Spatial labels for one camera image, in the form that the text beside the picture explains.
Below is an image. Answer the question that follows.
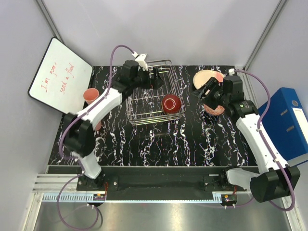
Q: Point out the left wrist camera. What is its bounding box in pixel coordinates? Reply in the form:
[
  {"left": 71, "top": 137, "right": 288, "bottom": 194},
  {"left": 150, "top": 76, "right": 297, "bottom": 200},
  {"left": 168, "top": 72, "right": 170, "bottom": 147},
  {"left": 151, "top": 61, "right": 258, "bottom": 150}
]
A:
[{"left": 132, "top": 51, "right": 148, "bottom": 71}]

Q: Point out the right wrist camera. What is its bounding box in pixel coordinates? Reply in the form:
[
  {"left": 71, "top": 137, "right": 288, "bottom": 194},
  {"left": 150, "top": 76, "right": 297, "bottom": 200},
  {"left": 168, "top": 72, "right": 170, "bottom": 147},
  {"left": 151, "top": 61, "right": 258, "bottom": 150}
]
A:
[{"left": 228, "top": 68, "right": 236, "bottom": 76}]

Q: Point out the salmon pink plastic cup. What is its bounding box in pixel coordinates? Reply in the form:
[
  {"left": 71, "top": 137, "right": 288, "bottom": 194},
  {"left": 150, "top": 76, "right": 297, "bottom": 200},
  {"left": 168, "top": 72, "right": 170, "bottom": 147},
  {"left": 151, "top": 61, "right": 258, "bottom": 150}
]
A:
[{"left": 95, "top": 121, "right": 102, "bottom": 131}]

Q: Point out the blue white patterned bowl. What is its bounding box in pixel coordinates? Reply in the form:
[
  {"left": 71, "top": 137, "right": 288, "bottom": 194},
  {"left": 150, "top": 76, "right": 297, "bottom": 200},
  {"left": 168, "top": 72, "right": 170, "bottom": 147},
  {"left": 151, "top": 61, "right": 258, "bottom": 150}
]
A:
[{"left": 204, "top": 105, "right": 225, "bottom": 116}]

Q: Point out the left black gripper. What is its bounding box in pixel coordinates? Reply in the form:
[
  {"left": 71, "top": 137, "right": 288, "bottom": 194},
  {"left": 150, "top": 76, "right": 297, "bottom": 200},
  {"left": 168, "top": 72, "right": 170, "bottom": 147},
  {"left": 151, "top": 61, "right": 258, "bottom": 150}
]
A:
[{"left": 131, "top": 67, "right": 165, "bottom": 90}]

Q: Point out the white slotted cable duct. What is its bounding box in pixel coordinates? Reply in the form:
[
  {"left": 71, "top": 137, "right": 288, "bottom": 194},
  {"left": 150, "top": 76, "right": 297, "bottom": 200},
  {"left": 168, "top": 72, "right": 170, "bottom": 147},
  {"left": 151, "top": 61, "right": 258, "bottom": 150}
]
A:
[{"left": 42, "top": 192, "right": 106, "bottom": 203}]

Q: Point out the pink rimmed ceramic plate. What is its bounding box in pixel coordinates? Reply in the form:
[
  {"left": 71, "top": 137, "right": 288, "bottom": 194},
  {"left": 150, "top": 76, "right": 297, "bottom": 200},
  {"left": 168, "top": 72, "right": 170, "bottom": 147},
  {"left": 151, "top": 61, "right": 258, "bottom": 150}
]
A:
[{"left": 193, "top": 70, "right": 225, "bottom": 90}]

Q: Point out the white dry erase board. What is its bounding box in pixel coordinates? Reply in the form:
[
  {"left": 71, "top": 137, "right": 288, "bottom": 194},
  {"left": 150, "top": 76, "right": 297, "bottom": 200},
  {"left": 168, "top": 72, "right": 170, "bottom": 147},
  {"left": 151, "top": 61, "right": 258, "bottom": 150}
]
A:
[{"left": 28, "top": 38, "right": 93, "bottom": 114}]

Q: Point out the red lacquer bowl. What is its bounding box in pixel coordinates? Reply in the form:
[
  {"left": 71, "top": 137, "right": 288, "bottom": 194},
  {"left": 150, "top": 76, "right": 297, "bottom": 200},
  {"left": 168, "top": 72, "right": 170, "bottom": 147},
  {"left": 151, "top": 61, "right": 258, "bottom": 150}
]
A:
[{"left": 161, "top": 94, "right": 181, "bottom": 114}]

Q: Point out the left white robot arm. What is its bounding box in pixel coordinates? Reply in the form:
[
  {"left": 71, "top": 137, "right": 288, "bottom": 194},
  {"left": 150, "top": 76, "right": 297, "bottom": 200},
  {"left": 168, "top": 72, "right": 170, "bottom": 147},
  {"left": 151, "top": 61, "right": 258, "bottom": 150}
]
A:
[{"left": 59, "top": 60, "right": 164, "bottom": 191}]

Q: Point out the metal wire dish rack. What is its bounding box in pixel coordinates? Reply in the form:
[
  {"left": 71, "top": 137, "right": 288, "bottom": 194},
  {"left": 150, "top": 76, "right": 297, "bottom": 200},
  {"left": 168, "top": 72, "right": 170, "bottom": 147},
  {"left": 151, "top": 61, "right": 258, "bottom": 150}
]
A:
[{"left": 126, "top": 59, "right": 186, "bottom": 125}]

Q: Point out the purple cable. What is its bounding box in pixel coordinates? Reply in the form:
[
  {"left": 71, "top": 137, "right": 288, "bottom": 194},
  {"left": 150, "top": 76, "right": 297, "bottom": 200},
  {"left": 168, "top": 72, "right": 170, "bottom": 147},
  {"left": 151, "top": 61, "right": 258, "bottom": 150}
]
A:
[
  {"left": 56, "top": 44, "right": 138, "bottom": 229},
  {"left": 234, "top": 69, "right": 297, "bottom": 211}
]

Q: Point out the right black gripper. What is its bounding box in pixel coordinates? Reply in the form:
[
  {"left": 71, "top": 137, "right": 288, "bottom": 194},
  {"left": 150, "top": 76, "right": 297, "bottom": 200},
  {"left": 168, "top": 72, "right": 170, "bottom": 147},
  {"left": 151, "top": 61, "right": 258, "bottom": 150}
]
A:
[{"left": 192, "top": 77, "right": 230, "bottom": 111}]

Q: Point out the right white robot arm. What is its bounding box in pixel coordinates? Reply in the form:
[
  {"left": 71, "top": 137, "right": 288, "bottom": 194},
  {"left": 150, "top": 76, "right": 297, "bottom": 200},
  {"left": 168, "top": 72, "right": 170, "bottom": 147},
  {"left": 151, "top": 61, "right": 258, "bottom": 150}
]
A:
[{"left": 193, "top": 76, "right": 300, "bottom": 203}]

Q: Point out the blue ring binder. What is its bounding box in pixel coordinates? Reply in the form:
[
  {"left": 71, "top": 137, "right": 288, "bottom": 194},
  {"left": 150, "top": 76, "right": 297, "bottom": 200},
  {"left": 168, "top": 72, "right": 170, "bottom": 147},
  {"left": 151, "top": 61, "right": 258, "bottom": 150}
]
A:
[{"left": 262, "top": 87, "right": 308, "bottom": 166}]

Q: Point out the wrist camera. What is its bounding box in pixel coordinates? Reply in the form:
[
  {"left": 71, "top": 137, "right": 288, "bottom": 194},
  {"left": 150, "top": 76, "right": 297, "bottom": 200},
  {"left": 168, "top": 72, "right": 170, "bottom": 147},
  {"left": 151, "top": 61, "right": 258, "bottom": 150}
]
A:
[
  {"left": 228, "top": 68, "right": 236, "bottom": 76},
  {"left": 132, "top": 51, "right": 148, "bottom": 71}
]

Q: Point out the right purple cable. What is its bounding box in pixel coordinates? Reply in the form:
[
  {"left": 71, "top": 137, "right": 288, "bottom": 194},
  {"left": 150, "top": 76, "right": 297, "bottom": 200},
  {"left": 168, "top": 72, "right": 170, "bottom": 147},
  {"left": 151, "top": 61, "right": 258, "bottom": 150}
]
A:
[{"left": 234, "top": 69, "right": 297, "bottom": 211}]

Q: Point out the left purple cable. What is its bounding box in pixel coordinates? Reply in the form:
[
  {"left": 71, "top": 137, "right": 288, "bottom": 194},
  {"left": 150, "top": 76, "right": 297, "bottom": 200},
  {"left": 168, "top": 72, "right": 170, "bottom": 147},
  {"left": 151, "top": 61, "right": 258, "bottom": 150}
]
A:
[{"left": 56, "top": 44, "right": 138, "bottom": 229}]

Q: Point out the light pink plastic cup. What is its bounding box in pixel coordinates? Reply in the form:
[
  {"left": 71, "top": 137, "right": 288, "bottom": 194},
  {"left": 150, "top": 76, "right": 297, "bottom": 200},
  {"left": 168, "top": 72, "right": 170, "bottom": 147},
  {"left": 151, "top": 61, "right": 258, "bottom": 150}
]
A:
[{"left": 83, "top": 88, "right": 100, "bottom": 105}]

